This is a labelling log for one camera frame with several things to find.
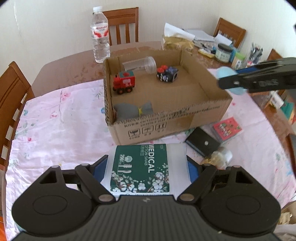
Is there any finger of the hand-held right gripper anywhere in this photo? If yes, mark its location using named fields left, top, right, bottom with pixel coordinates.
left=237, top=57, right=296, bottom=75
left=217, top=71, right=262, bottom=91

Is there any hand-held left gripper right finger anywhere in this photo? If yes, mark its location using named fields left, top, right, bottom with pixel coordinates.
left=177, top=156, right=257, bottom=204

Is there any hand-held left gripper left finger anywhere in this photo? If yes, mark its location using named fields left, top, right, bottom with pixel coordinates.
left=38, top=155, right=116, bottom=205

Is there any light blue egg-shaped object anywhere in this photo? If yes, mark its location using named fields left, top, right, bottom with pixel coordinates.
left=216, top=67, right=249, bottom=96

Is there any green label cotton swab container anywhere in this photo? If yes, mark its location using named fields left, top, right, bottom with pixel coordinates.
left=102, top=144, right=191, bottom=197

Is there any cardboard box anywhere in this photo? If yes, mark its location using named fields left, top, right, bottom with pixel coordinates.
left=103, top=49, right=233, bottom=146

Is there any grey elephant toy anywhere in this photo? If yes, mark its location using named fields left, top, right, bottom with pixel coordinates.
left=114, top=101, right=153, bottom=121

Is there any black cube toy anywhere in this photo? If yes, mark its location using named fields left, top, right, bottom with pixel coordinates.
left=157, top=65, right=179, bottom=82

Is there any red toy train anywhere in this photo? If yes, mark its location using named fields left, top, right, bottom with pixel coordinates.
left=113, top=70, right=136, bottom=95

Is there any clear plastic cup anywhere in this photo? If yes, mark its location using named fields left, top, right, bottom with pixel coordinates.
left=122, top=56, right=156, bottom=74

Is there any pen holder with pens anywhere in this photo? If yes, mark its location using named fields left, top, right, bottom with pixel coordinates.
left=246, top=42, right=263, bottom=67

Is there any small white box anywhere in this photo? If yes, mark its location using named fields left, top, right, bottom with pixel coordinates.
left=269, top=90, right=285, bottom=108

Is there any green-lid container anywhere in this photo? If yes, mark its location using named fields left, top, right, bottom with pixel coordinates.
left=231, top=52, right=247, bottom=70

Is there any dark-lid glass jar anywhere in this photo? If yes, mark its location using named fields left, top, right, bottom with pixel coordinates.
left=215, top=43, right=233, bottom=63

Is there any teal box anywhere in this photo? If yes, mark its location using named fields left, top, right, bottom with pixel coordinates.
left=281, top=96, right=296, bottom=121

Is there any black flat box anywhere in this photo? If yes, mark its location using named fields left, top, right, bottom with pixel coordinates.
left=185, top=127, right=221, bottom=157

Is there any clear bottle of yellow beads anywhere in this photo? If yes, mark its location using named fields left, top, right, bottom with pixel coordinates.
left=201, top=146, right=233, bottom=171

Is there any yellow sticky note pad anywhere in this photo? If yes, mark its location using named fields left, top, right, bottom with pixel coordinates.
left=199, top=47, right=215, bottom=57

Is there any red card pack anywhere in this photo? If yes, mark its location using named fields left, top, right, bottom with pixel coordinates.
left=212, top=117, right=243, bottom=142

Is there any pink floral tablecloth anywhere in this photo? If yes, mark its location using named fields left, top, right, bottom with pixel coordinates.
left=5, top=67, right=289, bottom=209

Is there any stack of white papers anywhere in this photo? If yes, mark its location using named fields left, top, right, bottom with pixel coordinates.
left=183, top=28, right=233, bottom=50

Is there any yellow tissue packet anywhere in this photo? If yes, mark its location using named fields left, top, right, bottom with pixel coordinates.
left=163, top=22, right=196, bottom=50

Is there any clear water bottle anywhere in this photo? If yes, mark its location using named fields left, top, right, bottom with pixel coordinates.
left=91, top=6, right=111, bottom=63

